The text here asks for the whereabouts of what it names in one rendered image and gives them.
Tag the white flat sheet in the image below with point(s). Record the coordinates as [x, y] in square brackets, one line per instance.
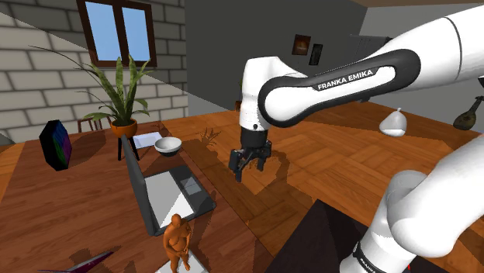
[145, 139]

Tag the white flat book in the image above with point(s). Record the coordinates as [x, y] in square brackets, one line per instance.
[198, 262]

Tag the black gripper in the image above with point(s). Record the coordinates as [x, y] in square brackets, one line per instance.
[254, 139]

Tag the black hexagonal box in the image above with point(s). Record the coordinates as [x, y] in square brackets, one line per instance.
[54, 145]

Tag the dark wall picture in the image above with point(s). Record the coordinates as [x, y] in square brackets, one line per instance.
[315, 54]

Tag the green plant in orange pot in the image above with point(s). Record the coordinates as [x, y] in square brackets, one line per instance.
[123, 106]

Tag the dark robot stand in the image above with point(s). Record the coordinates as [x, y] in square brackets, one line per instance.
[314, 242]

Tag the dark grey open laptop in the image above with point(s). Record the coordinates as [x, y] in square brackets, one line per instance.
[166, 193]

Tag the white bowl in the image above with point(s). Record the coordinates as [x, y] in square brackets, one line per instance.
[168, 145]

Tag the brown mandolin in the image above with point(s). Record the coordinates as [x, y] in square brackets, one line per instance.
[466, 119]

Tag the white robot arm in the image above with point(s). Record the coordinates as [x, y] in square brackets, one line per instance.
[423, 56]

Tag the brown wall picture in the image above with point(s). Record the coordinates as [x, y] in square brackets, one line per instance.
[301, 44]

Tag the brown framed window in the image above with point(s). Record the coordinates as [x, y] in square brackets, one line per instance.
[117, 32]

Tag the white drop-shaped vase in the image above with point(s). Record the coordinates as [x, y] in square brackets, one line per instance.
[393, 123]

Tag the purple grey flat thing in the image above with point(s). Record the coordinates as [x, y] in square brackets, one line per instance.
[89, 264]

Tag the black plant stand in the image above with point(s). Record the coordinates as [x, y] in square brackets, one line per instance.
[119, 149]

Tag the brown wooden chair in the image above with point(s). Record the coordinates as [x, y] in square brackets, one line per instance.
[92, 124]

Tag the orange human figure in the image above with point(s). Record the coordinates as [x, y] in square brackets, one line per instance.
[176, 236]

